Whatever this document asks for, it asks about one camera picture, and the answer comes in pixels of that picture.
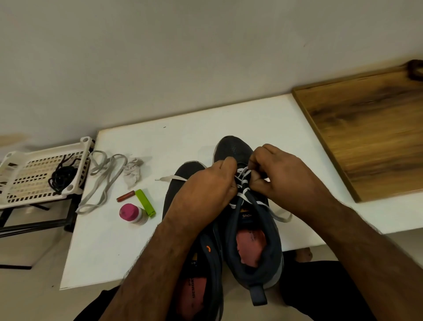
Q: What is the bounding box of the person's left hand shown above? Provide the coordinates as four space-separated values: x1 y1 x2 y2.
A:
164 157 239 232

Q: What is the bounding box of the person's right hand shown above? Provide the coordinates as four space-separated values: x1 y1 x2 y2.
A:
247 143 345 226

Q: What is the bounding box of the grey shoelace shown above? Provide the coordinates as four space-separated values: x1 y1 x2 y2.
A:
155 165 293 224

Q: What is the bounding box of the dark sneaker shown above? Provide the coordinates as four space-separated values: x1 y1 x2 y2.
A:
213 135 285 307
162 160 225 321

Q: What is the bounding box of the grey shoelaces bundle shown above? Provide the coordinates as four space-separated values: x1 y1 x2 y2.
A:
75 150 145 215

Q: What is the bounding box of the black shoelace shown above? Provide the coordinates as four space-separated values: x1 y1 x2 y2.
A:
48 160 79 194
54 154 84 186

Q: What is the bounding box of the person's right forearm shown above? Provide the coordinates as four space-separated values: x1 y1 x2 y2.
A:
316 204 423 321

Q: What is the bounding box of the person's left forearm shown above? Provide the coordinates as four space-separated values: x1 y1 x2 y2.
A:
98 218 206 321

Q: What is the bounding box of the green marker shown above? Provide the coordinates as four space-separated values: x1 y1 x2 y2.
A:
135 188 157 218

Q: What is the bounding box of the pink capped white bottle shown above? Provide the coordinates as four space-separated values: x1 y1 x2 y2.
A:
118 202 146 224

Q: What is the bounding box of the small red stick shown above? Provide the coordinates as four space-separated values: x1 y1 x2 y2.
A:
115 190 136 203

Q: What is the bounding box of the wooden board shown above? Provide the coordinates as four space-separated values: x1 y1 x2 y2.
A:
292 62 423 204

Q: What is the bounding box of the white perforated plastic tray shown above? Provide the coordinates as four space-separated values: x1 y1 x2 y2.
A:
0 136 94 211

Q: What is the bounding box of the black metal rack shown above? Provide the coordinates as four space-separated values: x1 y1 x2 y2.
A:
0 198 83 271

